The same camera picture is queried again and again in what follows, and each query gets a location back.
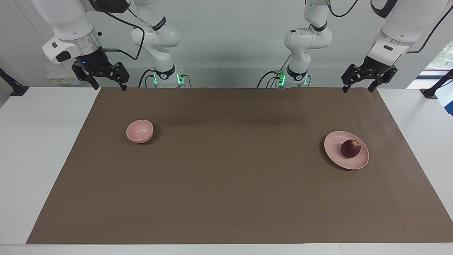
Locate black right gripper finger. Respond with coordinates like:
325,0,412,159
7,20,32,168
72,61,100,90
99,62,130,92

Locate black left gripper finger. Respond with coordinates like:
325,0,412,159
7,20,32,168
341,64,366,94
367,66,398,93

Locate dark red apple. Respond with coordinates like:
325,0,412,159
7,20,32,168
340,139,362,159

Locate pink bowl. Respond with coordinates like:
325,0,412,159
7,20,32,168
126,119,154,144

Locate pink plate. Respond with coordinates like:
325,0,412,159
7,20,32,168
324,131,370,170

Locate black clamp stand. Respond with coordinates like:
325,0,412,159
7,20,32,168
0,68,29,97
420,68,453,99

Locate window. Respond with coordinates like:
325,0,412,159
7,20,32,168
418,40,453,79

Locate brown table mat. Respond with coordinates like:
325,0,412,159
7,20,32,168
26,87,453,245

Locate white wall socket strip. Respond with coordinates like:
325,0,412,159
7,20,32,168
47,67,81,85

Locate black arm base cable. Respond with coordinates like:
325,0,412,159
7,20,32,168
257,53,294,88
138,68,156,88

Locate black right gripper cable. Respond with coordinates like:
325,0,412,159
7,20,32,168
90,0,145,61

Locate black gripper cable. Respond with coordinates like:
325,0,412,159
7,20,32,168
406,14,453,54
90,0,145,61

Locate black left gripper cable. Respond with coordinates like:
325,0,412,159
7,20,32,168
406,14,453,54

